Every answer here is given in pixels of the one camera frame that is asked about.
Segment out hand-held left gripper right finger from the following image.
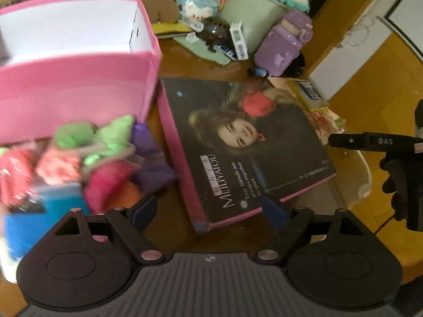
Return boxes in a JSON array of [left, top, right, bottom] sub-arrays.
[[254, 196, 366, 266]]

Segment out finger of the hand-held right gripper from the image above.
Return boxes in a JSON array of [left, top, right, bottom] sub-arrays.
[[328, 132, 415, 152]]

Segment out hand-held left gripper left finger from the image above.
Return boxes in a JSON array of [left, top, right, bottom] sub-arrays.
[[53, 194, 165, 265]]

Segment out pile of colourful clay packets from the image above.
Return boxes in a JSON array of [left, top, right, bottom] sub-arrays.
[[0, 115, 182, 283]]

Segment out pink cardboard box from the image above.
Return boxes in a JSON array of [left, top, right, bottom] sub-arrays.
[[0, 0, 162, 146]]

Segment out wooden desktop with glass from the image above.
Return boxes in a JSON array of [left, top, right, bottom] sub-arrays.
[[0, 30, 375, 261]]

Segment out person's right hand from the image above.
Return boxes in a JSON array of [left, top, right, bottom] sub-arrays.
[[380, 153, 423, 232]]

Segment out yellow card case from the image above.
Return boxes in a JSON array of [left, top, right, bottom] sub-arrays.
[[287, 77, 331, 111]]

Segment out wooden cabinet with white panels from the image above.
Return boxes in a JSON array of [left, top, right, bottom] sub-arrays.
[[297, 0, 423, 106]]

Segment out purple water bottle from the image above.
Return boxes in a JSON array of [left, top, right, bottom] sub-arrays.
[[254, 10, 314, 77]]

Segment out small green white box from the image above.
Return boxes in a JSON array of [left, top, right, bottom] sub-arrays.
[[229, 20, 249, 60]]

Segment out small blue white box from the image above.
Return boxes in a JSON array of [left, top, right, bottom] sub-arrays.
[[216, 44, 238, 60]]

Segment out pale green flat mat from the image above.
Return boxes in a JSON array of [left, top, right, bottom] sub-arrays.
[[173, 33, 232, 67]]

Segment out pale green bucket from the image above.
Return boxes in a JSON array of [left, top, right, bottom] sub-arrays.
[[220, 0, 288, 53]]

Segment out yellow black cloth pouch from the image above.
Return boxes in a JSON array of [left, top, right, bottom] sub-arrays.
[[154, 21, 192, 38]]

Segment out brown bear eye mask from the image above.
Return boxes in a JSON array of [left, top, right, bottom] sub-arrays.
[[145, 0, 181, 24]]

